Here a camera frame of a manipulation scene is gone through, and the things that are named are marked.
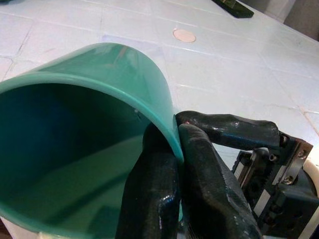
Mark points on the dark rectangular tray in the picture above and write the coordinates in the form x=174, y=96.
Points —
x=236, y=10

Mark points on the green plastic cup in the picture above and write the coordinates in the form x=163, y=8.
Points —
x=112, y=64

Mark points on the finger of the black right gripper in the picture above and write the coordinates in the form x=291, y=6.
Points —
x=236, y=132

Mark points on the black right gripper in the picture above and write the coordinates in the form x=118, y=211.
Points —
x=281, y=199

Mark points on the round beige table plug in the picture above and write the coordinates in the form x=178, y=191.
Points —
x=184, y=35

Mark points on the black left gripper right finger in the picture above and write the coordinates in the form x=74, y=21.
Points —
x=211, y=194

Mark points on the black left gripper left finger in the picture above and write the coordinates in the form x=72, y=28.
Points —
x=149, y=194

